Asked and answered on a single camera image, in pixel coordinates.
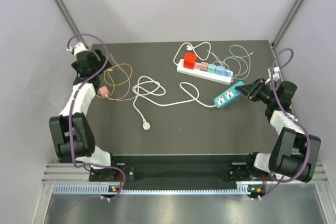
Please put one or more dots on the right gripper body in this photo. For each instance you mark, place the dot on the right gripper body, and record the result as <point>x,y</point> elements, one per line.
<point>262,92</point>

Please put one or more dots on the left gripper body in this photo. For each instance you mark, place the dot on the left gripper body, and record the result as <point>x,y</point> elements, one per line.
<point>100,64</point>

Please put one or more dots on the teal power strip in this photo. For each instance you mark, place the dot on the teal power strip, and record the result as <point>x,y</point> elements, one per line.
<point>228,96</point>

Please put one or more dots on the salmon pink charger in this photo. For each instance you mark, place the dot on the salmon pink charger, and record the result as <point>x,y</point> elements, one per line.
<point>104,92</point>

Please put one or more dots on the light blue charger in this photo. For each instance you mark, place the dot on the light blue charger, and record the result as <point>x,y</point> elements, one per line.
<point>219,70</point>

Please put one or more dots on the white power strip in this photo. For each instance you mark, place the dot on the white power strip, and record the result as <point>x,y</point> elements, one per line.
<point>226,79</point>

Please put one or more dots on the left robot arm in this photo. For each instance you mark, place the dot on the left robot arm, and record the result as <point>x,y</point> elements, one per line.
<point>72,136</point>

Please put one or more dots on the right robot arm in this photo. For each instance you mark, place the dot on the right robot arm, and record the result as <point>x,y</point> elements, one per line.
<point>289,156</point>

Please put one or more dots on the red cube plug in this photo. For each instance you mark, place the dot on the red cube plug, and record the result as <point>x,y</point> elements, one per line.
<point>189,61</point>

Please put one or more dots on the mint green charger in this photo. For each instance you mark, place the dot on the mint green charger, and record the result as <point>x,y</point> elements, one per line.
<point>211,68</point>

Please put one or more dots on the dusty pink charger on white strip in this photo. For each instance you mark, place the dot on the dusty pink charger on white strip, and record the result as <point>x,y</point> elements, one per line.
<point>203,66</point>

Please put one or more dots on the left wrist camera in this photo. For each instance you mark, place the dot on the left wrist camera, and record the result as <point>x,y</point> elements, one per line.
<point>78,48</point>

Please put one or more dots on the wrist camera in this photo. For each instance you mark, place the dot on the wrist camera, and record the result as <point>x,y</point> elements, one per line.
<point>78,48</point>
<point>275,73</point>

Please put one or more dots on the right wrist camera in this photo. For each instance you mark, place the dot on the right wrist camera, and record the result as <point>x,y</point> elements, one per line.
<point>275,73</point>

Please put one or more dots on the white slotted cable duct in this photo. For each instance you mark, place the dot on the white slotted cable duct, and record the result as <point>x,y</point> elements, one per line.
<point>104,189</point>

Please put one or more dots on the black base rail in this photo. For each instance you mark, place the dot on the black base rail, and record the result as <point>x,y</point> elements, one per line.
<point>171,172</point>

